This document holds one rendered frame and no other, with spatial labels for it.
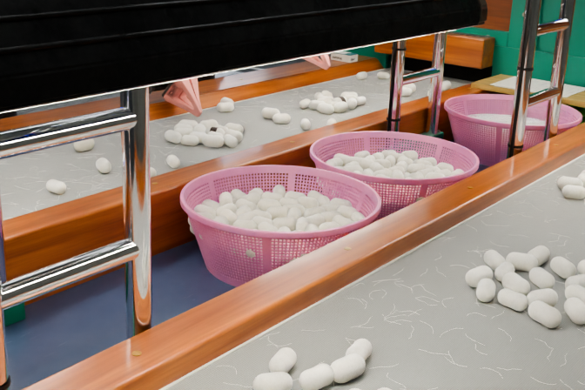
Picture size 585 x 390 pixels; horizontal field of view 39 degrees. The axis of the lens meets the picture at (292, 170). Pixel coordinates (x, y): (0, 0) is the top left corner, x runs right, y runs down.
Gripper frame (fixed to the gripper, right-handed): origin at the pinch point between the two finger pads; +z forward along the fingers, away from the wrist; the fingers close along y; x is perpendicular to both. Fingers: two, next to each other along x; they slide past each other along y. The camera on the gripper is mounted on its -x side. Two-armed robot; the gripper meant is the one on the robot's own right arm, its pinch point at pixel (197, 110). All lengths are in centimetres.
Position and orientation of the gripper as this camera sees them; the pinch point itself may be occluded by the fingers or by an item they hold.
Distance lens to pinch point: 157.3
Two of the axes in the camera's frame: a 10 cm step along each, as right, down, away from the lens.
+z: 5.7, 7.8, -2.5
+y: 6.3, -2.1, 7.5
